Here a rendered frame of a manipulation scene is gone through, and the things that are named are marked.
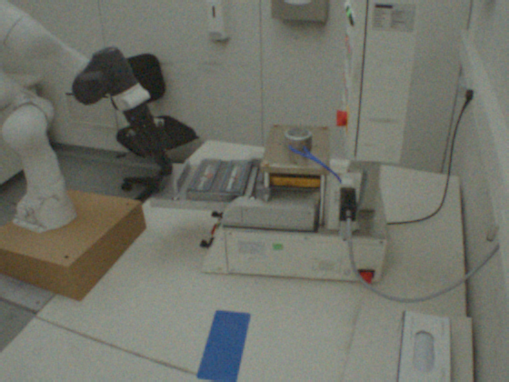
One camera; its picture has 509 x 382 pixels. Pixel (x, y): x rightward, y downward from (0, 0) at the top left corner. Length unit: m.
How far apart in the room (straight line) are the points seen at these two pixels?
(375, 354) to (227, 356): 0.36
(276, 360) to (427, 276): 0.55
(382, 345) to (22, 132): 1.09
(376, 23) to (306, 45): 1.76
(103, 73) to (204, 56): 1.77
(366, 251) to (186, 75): 2.14
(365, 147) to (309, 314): 0.47
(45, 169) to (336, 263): 0.90
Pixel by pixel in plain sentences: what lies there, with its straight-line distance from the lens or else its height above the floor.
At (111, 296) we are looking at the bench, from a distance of 1.36.
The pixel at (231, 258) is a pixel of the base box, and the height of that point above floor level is 0.82.
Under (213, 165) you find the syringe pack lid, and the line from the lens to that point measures 1.40.
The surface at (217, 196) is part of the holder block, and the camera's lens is 1.27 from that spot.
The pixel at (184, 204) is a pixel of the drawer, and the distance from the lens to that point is 1.30.
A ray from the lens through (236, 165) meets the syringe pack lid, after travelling 1.39.
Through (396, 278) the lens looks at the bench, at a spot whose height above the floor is 0.75.
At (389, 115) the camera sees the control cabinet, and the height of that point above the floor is 1.28.
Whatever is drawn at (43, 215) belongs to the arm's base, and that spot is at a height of 0.92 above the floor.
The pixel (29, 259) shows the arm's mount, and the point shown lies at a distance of 1.41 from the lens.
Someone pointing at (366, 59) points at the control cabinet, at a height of 1.41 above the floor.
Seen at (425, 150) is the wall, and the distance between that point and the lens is 2.87.
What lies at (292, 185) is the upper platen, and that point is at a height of 1.04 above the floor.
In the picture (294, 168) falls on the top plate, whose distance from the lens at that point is 1.15.
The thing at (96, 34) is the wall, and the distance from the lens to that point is 3.44.
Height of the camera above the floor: 1.67
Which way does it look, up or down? 32 degrees down
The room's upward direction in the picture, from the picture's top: 1 degrees counter-clockwise
